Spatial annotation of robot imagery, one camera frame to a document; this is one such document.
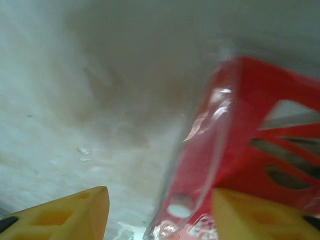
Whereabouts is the red plastic-wrapped packet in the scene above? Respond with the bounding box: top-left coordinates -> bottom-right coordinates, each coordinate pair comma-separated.
143,56 -> 320,240

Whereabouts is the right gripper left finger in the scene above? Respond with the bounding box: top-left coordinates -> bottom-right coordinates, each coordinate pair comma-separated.
0,186 -> 111,240

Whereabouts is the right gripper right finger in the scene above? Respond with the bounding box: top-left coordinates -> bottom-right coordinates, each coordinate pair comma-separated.
211,187 -> 320,240

